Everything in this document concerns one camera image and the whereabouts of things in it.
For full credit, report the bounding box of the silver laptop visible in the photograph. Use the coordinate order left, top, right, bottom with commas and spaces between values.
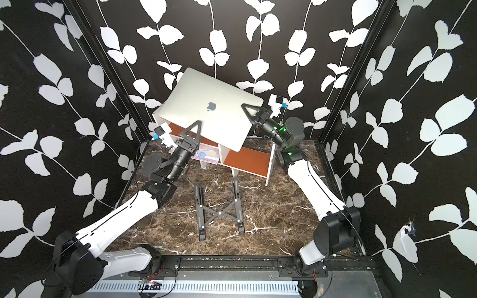
153, 68, 263, 151

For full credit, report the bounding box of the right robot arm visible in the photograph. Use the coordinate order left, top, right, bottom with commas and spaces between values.
242, 104, 361, 266

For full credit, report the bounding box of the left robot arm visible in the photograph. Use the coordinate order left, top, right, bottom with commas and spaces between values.
51, 120, 202, 296

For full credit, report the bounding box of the black folding laptop stand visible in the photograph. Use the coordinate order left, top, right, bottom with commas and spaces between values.
194, 178, 246, 242

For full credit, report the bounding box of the cartoon cat picture book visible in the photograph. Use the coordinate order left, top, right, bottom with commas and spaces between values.
191, 143, 220, 165

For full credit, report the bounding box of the white and brown shelf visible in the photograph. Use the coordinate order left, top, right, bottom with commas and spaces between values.
152, 107, 277, 187

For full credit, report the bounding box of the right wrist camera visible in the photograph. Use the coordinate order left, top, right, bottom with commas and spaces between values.
268, 94, 289, 117

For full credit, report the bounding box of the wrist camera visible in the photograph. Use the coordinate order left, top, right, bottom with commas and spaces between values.
153, 122, 177, 148
268, 94, 289, 117

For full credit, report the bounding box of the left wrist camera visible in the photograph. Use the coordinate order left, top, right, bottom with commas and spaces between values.
153, 122, 177, 148

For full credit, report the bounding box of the black mounting rail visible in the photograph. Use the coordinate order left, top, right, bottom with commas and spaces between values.
74, 255, 377, 278

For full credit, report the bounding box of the white slotted cable duct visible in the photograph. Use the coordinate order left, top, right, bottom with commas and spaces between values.
87, 280, 299, 296

